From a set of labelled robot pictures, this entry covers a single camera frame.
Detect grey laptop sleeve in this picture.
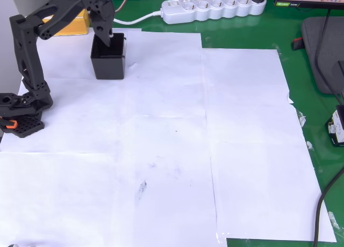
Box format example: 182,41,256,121
300,16,344,96

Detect yellow cardboard box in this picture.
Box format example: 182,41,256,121
42,9,91,37

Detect white power strip cable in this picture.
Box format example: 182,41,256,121
112,10,163,26

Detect red black small tab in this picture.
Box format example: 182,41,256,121
291,37,305,51

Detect black square container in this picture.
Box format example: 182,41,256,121
90,32,127,81

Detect orange black table clamp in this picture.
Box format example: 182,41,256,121
0,117,18,131

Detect thin black cable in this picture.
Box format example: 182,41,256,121
314,8,344,104

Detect white paper table covering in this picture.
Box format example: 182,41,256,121
0,26,338,247

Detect green desk mat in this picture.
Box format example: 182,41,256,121
55,0,344,247

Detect white power strip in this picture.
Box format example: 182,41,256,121
160,0,267,25

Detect thick black cable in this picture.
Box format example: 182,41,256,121
313,166,344,247

